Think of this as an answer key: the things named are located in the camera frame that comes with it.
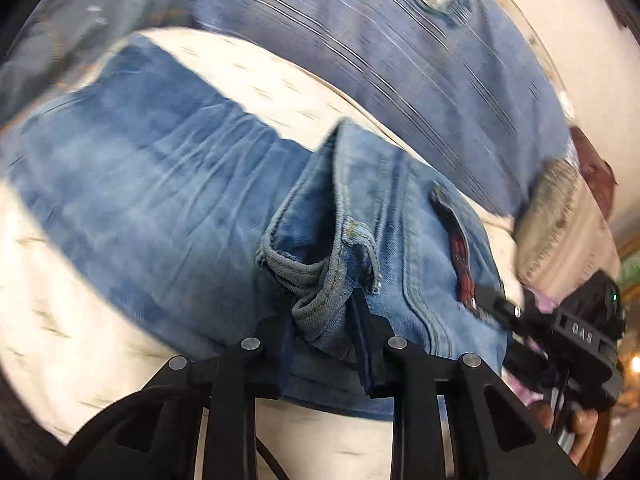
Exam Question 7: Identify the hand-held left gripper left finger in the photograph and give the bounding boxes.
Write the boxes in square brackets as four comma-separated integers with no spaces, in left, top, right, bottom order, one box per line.
[141,317,297,480]

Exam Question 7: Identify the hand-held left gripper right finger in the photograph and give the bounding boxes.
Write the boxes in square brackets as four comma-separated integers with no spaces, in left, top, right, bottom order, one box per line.
[351,290,582,480]

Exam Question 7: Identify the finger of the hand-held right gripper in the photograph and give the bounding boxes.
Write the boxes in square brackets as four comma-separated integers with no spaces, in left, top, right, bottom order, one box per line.
[470,284,532,332]
[500,340,557,392]

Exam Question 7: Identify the blue denim pants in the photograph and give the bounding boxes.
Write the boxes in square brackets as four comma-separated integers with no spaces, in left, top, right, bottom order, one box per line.
[9,35,512,422]

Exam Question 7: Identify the person's right hand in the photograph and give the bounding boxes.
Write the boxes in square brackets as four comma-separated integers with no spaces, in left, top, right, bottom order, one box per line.
[537,405,601,467]

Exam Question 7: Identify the beige woven pillow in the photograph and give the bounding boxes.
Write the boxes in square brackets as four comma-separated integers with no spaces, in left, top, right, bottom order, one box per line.
[514,159,622,302]

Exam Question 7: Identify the maroon cushion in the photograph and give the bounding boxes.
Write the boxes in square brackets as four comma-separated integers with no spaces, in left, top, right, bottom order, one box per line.
[569,126,617,222]

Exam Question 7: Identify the white patterned bedsheet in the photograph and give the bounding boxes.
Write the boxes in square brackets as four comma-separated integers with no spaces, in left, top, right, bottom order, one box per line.
[0,26,523,480]

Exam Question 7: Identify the ripped light blue jeans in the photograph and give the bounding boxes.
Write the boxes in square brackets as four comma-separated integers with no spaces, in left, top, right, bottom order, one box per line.
[187,0,573,218]

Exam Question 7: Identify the grey blue cloth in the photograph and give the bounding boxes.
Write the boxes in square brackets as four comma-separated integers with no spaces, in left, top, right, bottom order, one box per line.
[0,0,198,128]

